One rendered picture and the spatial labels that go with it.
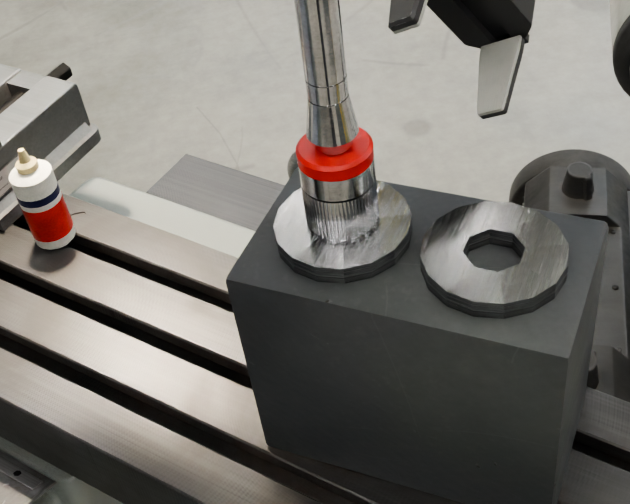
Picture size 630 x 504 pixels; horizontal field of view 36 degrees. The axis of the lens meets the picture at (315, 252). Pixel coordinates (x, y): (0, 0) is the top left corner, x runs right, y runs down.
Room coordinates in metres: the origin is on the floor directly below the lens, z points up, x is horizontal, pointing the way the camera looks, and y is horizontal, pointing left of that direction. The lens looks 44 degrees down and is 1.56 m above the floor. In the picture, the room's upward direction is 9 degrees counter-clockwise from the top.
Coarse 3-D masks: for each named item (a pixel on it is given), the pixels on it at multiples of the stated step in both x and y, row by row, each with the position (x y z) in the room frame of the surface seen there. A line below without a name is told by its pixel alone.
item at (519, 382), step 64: (384, 192) 0.48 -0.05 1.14; (256, 256) 0.45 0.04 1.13; (320, 256) 0.43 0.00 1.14; (384, 256) 0.42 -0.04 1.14; (448, 256) 0.41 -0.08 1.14; (512, 256) 0.42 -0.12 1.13; (576, 256) 0.41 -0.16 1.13; (256, 320) 0.43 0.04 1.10; (320, 320) 0.40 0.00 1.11; (384, 320) 0.38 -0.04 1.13; (448, 320) 0.37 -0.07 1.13; (512, 320) 0.37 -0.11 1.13; (576, 320) 0.36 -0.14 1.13; (256, 384) 0.43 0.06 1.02; (320, 384) 0.41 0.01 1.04; (384, 384) 0.39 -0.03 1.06; (448, 384) 0.37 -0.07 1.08; (512, 384) 0.35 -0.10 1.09; (576, 384) 0.37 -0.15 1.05; (320, 448) 0.41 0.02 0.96; (384, 448) 0.39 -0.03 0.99; (448, 448) 0.37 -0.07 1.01; (512, 448) 0.35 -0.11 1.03
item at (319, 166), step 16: (304, 144) 0.46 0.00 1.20; (352, 144) 0.46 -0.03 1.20; (368, 144) 0.45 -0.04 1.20; (304, 160) 0.45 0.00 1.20; (320, 160) 0.45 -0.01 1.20; (336, 160) 0.44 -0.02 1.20; (352, 160) 0.44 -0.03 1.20; (368, 160) 0.45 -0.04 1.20; (320, 176) 0.44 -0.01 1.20; (336, 176) 0.44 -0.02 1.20; (352, 176) 0.44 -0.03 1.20
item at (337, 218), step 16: (304, 176) 0.45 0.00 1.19; (368, 176) 0.44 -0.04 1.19; (304, 192) 0.45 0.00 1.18; (320, 192) 0.44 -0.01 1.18; (336, 192) 0.44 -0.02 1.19; (352, 192) 0.44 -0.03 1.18; (368, 192) 0.44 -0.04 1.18; (304, 208) 0.46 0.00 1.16; (320, 208) 0.44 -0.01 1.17; (336, 208) 0.44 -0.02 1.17; (352, 208) 0.44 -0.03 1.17; (368, 208) 0.44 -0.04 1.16; (320, 224) 0.44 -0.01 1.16; (336, 224) 0.44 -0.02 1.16; (352, 224) 0.44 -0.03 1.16; (368, 224) 0.44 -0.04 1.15; (336, 240) 0.44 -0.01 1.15; (352, 240) 0.44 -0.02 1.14
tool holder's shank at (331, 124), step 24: (312, 0) 0.45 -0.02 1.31; (336, 0) 0.45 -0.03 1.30; (312, 24) 0.45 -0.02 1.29; (336, 24) 0.45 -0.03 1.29; (312, 48) 0.45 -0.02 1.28; (336, 48) 0.45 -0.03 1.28; (312, 72) 0.45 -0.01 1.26; (336, 72) 0.45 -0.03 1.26; (312, 96) 0.45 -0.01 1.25; (336, 96) 0.45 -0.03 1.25; (312, 120) 0.45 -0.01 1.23; (336, 120) 0.45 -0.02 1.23; (336, 144) 0.44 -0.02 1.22
